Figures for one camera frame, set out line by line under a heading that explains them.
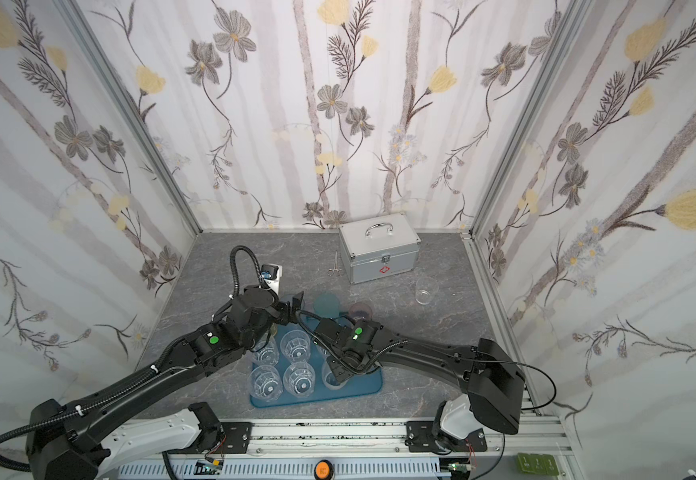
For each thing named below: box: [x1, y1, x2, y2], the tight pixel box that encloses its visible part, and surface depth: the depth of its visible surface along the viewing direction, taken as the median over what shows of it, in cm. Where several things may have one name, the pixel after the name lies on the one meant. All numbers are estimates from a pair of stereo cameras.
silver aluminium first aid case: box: [339, 212, 422, 285], surface depth 101 cm
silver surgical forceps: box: [327, 250, 343, 277], surface depth 110 cm
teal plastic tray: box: [249, 322, 383, 408], surface depth 83 cm
